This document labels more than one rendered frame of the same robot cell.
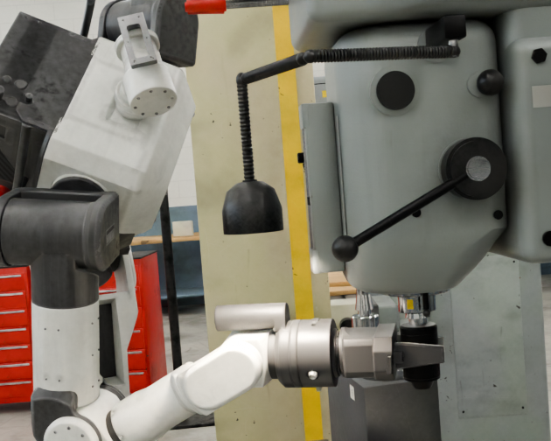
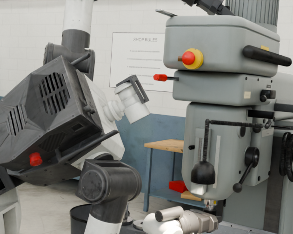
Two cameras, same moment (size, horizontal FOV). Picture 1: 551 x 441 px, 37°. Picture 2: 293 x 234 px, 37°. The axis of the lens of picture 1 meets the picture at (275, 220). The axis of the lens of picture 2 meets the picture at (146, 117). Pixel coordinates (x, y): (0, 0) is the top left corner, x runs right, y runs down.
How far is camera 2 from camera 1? 1.29 m
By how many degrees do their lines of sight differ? 56
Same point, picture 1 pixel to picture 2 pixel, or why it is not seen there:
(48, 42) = (76, 75)
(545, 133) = (261, 145)
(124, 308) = (17, 211)
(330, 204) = not seen: hidden behind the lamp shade
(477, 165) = (257, 157)
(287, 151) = not seen: outside the picture
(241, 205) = (211, 172)
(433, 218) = (241, 173)
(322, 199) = not seen: hidden behind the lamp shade
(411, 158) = (241, 153)
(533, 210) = (257, 169)
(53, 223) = (127, 181)
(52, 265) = (123, 202)
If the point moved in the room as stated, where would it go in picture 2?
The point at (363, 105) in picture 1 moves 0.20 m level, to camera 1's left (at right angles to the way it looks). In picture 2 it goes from (234, 134) to (205, 139)
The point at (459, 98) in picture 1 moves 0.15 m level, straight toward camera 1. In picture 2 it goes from (248, 133) to (289, 139)
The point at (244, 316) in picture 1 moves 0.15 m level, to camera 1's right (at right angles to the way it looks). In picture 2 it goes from (172, 214) to (195, 204)
